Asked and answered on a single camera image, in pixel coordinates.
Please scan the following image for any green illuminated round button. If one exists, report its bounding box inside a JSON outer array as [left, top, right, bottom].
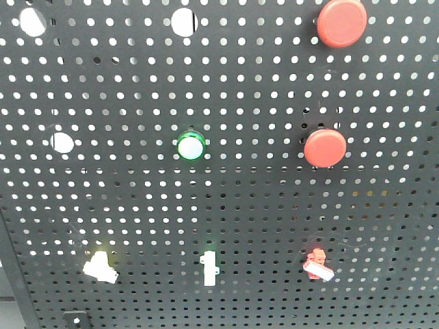
[[177, 130, 206, 160]]

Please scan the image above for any black perforated pegboard panel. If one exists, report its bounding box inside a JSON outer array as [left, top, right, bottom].
[[1, 1, 438, 328]]

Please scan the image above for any large red push button lower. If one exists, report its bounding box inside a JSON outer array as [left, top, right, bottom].
[[304, 129, 346, 168]]

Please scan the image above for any large red push button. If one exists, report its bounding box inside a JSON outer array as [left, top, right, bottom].
[[304, 129, 346, 168], [317, 0, 368, 49]]

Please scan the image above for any large red push button upper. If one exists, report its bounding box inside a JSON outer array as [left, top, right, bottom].
[[317, 0, 368, 49]]

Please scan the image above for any green rocker switch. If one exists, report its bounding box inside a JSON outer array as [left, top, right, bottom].
[[200, 251, 220, 287]]

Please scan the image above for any red rocker switch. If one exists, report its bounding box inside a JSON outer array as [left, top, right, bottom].
[[302, 248, 335, 281]]

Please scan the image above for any yellow rocker switch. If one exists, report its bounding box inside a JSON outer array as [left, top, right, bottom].
[[82, 251, 119, 284]]

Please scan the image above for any black pegboard mounting bracket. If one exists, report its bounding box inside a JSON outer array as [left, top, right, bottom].
[[63, 310, 92, 329]]

